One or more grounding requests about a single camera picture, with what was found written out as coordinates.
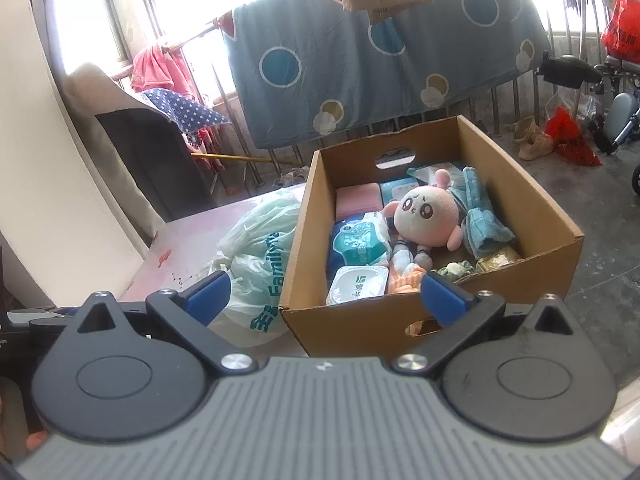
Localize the teal card packet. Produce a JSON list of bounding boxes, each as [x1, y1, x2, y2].
[[407, 162, 465, 186]]

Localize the cardboard box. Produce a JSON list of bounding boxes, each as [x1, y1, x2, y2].
[[279, 115, 586, 358]]

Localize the tan packet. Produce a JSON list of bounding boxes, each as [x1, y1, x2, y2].
[[475, 245, 523, 275]]

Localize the pink cloth pack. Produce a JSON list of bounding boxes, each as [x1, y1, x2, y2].
[[334, 182, 385, 221]]

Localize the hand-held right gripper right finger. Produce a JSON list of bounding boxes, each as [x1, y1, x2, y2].
[[392, 272, 576, 378]]

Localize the metal balcony railing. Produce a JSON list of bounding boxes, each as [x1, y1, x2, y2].
[[100, 0, 640, 196]]

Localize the blue bedsheet with circles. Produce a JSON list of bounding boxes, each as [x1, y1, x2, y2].
[[220, 0, 551, 150]]

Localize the pink hanging clothes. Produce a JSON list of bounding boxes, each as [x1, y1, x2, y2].
[[131, 44, 211, 153]]

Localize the orange striped knit toy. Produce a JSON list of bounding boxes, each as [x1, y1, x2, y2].
[[390, 265, 427, 295]]

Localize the white wipes packet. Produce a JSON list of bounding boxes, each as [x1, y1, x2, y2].
[[326, 265, 391, 307]]

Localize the white plastic bag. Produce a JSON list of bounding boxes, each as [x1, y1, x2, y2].
[[207, 187, 303, 348]]

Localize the green and white scrunchie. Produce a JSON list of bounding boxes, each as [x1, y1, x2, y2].
[[437, 260, 476, 281]]

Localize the red plastic bag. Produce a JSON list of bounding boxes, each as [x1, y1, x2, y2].
[[601, 0, 640, 61], [545, 106, 603, 167]]

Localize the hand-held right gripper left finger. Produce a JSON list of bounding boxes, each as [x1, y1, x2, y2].
[[75, 270, 258, 381]]

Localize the pink plush toy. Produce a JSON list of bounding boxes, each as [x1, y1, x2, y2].
[[382, 169, 468, 270]]

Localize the person's left hand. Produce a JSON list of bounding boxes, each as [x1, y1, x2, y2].
[[0, 375, 48, 466]]

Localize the beige fabric cover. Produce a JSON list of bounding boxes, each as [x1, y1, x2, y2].
[[65, 62, 166, 241]]

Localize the blue wet wipes pack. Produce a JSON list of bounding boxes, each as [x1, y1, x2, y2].
[[330, 212, 393, 268]]

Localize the dark grey panel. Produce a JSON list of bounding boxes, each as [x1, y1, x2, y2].
[[95, 107, 218, 221]]

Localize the yellow stick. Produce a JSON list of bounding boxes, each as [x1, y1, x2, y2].
[[192, 152, 296, 165]]

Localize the blue and white carton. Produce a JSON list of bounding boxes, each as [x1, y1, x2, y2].
[[380, 178, 418, 206]]

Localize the blue cloth with white stars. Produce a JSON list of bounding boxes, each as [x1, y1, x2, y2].
[[141, 87, 232, 133]]

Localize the bicycle with black saddle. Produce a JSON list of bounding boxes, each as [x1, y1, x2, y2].
[[535, 51, 640, 191]]

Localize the pale sneaker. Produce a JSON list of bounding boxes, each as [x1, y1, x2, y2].
[[517, 132, 556, 161], [515, 116, 540, 143]]

